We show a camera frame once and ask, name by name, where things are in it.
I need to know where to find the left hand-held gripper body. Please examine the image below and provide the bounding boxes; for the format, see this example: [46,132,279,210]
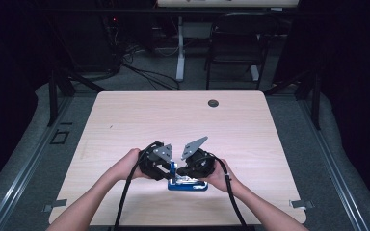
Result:
[137,141,173,182]

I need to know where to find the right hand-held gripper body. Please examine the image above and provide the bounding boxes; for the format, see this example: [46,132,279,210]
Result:
[176,135,219,181]

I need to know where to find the blue stapler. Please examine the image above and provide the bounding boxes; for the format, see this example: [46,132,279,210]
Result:
[167,160,209,193]

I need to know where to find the person's left hand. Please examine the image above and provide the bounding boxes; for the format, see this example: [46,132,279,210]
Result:
[117,147,150,181]

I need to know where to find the person's right hand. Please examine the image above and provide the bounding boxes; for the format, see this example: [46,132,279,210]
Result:
[204,158,239,194]

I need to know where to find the white desk foot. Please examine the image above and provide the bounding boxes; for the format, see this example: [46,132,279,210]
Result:
[250,64,261,82]

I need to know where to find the white desk leg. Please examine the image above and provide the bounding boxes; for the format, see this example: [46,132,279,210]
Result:
[175,15,186,83]

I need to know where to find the black metal stand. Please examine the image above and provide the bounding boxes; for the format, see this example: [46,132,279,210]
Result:
[263,68,323,131]
[46,67,108,127]

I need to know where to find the black chair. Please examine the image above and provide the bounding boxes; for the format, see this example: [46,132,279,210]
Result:
[203,12,279,91]

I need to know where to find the dark equipment with red light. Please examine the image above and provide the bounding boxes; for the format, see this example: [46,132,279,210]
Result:
[101,13,124,71]

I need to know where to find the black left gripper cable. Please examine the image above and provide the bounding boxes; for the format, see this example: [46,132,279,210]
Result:
[113,141,166,231]

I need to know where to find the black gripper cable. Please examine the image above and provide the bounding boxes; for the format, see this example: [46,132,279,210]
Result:
[201,151,249,231]
[113,141,166,231]

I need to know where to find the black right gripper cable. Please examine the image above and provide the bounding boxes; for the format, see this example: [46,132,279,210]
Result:
[201,151,249,231]

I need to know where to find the black floor cables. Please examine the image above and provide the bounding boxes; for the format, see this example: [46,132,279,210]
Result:
[120,43,181,91]

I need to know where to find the metal floor rail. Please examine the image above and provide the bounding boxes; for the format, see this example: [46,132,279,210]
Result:
[0,95,75,231]
[296,95,370,231]

